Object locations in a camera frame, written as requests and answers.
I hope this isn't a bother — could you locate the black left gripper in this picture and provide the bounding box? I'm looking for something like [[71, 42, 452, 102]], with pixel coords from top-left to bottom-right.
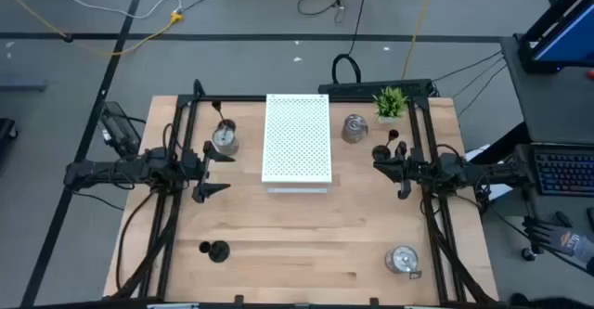
[[181, 141, 236, 203]]

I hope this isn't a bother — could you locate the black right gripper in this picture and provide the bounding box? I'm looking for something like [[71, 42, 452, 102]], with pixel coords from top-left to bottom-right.
[[372, 141, 421, 200]]

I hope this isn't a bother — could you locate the silver tin can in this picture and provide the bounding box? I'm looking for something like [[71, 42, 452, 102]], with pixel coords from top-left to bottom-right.
[[212, 122, 240, 157], [384, 245, 422, 281], [341, 113, 369, 145]]

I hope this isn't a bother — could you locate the green plant in white pot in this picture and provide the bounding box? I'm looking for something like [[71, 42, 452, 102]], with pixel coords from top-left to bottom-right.
[[371, 85, 409, 124]]

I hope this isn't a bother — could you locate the white perforated metal shelf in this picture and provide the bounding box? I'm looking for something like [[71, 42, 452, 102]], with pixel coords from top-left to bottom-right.
[[261, 93, 333, 194]]

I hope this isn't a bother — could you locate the white paper sheet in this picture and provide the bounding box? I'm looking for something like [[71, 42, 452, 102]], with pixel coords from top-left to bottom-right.
[[465, 144, 523, 201]]

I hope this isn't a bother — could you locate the black caster wheel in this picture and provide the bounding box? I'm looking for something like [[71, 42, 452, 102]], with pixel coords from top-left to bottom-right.
[[521, 246, 544, 263]]

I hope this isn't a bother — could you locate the gray computer desk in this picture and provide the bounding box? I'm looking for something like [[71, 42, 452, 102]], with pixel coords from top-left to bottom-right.
[[499, 34, 594, 250]]

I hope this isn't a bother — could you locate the black backlit keyboard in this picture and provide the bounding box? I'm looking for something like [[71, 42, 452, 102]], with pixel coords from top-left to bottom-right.
[[532, 148, 594, 198]]

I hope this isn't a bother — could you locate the gray metal base bar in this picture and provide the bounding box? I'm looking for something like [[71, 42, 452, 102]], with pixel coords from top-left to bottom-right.
[[0, 79, 48, 92]]

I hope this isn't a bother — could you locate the black computer monitor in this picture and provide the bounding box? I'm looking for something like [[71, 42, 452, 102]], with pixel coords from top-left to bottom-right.
[[516, 0, 594, 74]]

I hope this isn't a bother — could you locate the thin black desk cable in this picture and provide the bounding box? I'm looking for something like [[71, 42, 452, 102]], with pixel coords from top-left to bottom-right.
[[451, 57, 507, 98], [458, 64, 509, 116], [433, 50, 506, 83]]

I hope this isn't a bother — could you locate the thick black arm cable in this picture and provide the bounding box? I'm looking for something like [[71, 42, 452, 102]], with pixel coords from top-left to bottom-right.
[[114, 188, 159, 296]]

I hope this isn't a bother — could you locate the black cable with loop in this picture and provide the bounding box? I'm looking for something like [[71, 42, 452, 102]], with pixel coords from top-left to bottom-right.
[[330, 0, 372, 85]]

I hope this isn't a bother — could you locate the yellow hanging cable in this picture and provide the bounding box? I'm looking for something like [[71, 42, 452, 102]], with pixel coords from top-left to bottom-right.
[[401, 0, 440, 81]]

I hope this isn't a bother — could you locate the yellow extension cable with plug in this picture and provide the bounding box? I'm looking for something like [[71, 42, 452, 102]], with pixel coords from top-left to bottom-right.
[[0, 0, 185, 58]]

